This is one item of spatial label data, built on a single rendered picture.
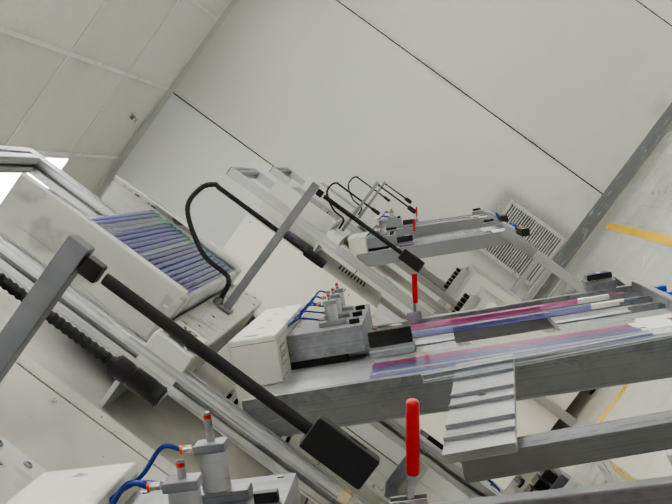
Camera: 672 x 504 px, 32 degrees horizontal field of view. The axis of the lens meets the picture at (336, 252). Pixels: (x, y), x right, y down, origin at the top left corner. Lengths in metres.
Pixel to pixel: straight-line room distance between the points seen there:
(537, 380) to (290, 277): 3.63
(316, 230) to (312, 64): 3.31
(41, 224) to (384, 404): 0.61
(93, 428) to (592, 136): 6.89
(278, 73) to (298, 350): 6.45
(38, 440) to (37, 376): 0.10
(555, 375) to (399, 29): 6.78
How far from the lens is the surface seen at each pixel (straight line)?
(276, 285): 5.34
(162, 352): 1.75
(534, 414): 5.41
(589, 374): 1.77
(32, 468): 1.08
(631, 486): 1.01
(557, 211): 8.43
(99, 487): 0.94
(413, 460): 0.96
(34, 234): 1.93
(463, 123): 8.38
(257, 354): 1.96
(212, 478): 0.91
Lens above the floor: 1.20
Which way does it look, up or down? 1 degrees up
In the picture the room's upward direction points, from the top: 54 degrees counter-clockwise
